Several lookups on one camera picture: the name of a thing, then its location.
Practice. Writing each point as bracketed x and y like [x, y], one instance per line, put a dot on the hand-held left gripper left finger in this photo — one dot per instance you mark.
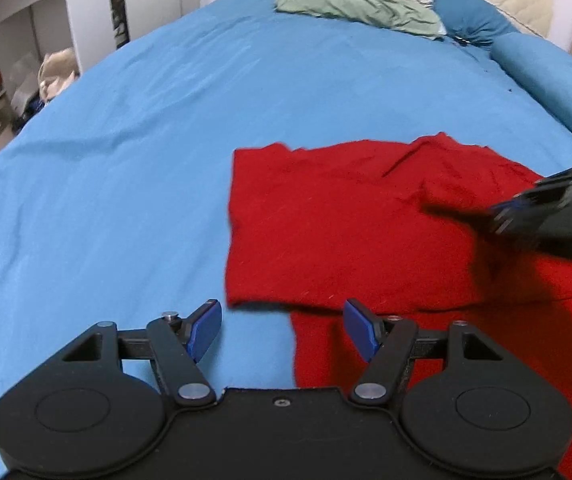
[204, 330]

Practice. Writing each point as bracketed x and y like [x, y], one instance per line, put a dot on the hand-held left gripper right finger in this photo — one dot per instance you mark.
[361, 331]

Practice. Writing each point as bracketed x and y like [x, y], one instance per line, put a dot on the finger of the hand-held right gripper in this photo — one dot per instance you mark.
[508, 212]

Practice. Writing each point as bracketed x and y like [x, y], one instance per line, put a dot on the red shirt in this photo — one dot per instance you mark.
[326, 220]

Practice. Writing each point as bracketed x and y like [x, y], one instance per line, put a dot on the blue pillow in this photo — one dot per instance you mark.
[546, 75]
[471, 10]

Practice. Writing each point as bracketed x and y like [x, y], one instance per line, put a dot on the green crumpled garment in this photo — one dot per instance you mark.
[361, 7]

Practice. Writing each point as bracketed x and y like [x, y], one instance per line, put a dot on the beige plush toy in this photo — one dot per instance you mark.
[55, 75]

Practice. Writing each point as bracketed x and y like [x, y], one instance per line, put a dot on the dark patterned hanging strip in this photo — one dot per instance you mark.
[118, 5]

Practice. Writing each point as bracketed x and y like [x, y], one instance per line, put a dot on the white shelf unit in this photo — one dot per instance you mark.
[10, 35]

